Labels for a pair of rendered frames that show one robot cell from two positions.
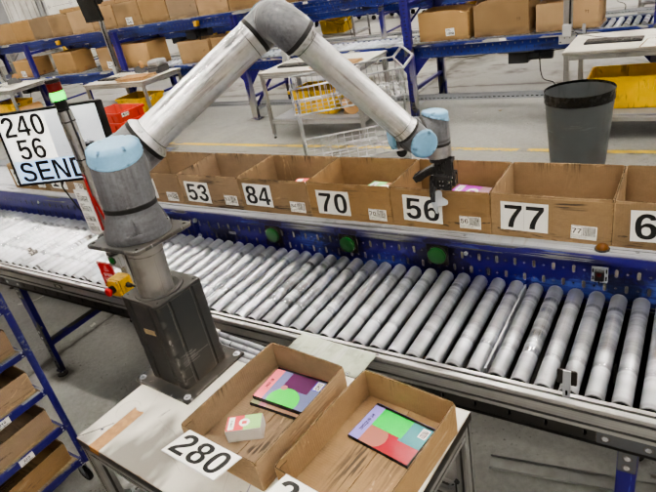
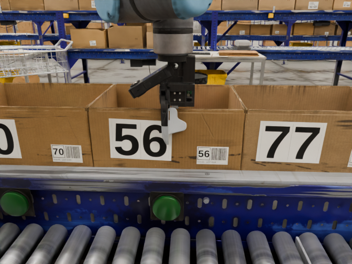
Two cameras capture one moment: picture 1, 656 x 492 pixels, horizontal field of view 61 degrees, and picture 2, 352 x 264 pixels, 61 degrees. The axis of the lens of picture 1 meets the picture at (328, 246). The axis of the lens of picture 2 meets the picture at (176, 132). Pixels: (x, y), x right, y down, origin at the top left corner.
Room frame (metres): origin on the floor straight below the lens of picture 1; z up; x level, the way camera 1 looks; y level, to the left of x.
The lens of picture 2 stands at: (1.29, -0.07, 1.26)
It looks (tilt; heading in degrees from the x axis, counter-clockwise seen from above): 21 degrees down; 326
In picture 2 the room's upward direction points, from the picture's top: straight up
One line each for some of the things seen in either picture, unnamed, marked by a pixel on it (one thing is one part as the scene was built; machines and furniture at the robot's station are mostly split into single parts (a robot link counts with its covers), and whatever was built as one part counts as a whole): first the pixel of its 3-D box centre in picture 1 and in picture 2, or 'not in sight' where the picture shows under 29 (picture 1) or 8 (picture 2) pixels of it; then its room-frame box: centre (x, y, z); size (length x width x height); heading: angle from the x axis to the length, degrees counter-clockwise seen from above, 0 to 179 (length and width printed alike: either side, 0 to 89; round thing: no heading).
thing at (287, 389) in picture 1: (291, 389); not in sight; (1.28, 0.19, 0.78); 0.19 x 0.14 x 0.02; 52
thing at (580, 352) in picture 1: (584, 341); not in sight; (1.30, -0.70, 0.72); 0.52 x 0.05 x 0.05; 143
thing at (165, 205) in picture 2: (436, 256); (166, 209); (1.82, -0.39, 0.81); 0.07 x 0.01 x 0.07; 53
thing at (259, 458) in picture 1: (267, 407); not in sight; (1.20, 0.25, 0.80); 0.38 x 0.28 x 0.10; 139
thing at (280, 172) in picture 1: (291, 184); not in sight; (2.46, 0.11, 0.96); 0.39 x 0.29 x 0.17; 53
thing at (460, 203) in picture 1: (452, 194); (169, 122); (2.00, -0.52, 0.96); 0.39 x 0.29 x 0.17; 53
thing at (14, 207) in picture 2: (347, 244); (13, 204); (2.05, -0.08, 0.81); 0.07 x 0.01 x 0.07; 53
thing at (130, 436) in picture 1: (263, 429); not in sight; (1.19, 0.29, 0.74); 1.00 x 0.58 x 0.03; 49
